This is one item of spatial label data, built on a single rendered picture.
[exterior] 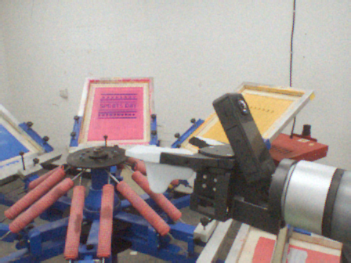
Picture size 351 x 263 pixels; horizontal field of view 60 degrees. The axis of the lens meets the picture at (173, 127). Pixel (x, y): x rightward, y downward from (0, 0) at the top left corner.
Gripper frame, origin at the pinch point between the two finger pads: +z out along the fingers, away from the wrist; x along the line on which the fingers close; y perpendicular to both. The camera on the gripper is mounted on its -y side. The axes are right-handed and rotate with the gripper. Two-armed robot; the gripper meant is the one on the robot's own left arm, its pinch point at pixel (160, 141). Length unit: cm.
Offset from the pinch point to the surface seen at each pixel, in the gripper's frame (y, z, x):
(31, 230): 59, 91, 28
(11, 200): 70, 150, 46
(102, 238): 53, 57, 38
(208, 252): 55, 23, 63
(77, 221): 49, 68, 35
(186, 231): 55, 38, 69
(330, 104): 0, 28, 273
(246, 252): 61, 16, 84
